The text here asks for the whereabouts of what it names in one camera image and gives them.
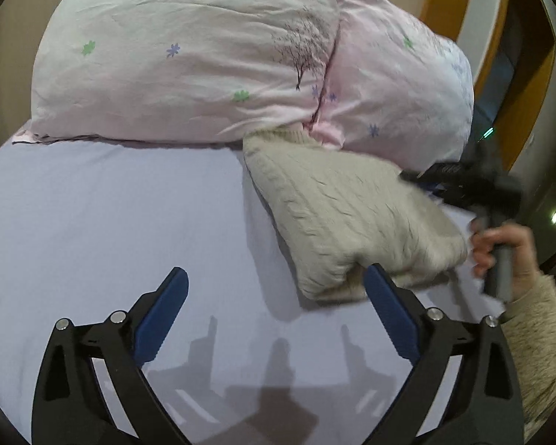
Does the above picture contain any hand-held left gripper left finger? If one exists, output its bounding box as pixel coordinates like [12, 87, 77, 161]
[31, 266, 189, 445]

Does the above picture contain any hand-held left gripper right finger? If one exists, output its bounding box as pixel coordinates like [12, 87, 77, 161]
[364, 263, 524, 445]

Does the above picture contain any beige knitted sweater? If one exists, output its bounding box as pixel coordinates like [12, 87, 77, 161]
[243, 126, 470, 303]

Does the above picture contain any person's right hand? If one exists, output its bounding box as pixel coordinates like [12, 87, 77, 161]
[471, 221, 546, 304]

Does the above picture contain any lavender bed sheet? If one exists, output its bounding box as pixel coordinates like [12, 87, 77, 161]
[0, 118, 508, 445]

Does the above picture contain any pink floral pillow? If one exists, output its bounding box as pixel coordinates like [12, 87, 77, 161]
[30, 0, 341, 144]
[311, 0, 474, 172]

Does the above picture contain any orange and white headboard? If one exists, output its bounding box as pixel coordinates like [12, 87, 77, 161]
[419, 0, 556, 172]

